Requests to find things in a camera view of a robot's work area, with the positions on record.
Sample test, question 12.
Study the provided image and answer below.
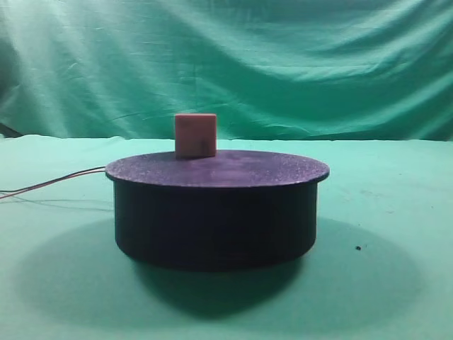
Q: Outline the black round turntable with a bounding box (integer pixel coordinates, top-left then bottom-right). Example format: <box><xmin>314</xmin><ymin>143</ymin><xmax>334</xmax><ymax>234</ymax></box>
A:
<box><xmin>105</xmin><ymin>149</ymin><xmax>330</xmax><ymax>272</ymax></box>

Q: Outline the black wire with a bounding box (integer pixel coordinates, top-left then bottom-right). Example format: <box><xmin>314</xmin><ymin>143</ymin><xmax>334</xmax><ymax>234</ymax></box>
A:
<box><xmin>0</xmin><ymin>171</ymin><xmax>107</xmax><ymax>200</ymax></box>

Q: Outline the green backdrop cloth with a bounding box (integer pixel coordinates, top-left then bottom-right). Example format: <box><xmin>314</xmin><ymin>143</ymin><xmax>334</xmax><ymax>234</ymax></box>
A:
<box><xmin>1</xmin><ymin>1</ymin><xmax>452</xmax><ymax>140</ymax></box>

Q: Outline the red wire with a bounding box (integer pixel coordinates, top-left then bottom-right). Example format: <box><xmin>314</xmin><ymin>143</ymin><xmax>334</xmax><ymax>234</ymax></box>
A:
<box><xmin>0</xmin><ymin>167</ymin><xmax>107</xmax><ymax>195</ymax></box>

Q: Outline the pink cube block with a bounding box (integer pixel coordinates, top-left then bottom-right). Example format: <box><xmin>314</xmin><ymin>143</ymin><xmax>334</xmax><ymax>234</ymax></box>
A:
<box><xmin>175</xmin><ymin>113</ymin><xmax>217</xmax><ymax>159</ymax></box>

